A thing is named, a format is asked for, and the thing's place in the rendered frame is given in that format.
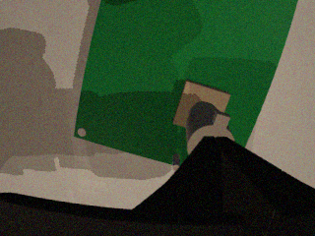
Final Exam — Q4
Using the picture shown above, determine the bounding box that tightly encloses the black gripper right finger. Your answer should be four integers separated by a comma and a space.
216, 137, 315, 236

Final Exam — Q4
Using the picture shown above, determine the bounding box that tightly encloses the green circuit board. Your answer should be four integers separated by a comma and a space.
74, 0, 298, 170

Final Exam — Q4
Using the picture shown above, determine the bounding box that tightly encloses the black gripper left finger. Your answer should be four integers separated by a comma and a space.
0, 137, 247, 236

